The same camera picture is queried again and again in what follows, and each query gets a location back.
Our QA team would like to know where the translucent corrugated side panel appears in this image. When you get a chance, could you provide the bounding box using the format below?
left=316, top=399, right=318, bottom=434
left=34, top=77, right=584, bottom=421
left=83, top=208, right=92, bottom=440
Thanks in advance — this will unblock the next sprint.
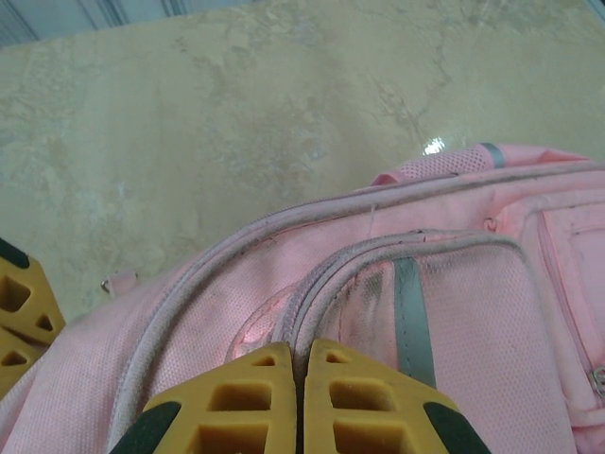
left=0, top=0, right=275, bottom=48

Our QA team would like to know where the pink school backpack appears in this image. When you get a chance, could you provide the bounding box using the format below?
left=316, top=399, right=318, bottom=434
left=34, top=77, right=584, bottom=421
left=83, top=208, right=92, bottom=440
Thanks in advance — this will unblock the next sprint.
left=0, top=141, right=605, bottom=454

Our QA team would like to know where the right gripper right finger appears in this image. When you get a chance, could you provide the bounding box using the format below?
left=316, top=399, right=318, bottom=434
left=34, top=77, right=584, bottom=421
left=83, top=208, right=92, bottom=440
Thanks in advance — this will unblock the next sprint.
left=302, top=338, right=493, bottom=454

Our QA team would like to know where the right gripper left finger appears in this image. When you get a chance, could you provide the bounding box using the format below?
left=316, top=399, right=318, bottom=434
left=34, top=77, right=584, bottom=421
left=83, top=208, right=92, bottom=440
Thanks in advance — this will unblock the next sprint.
left=108, top=342, right=298, bottom=454

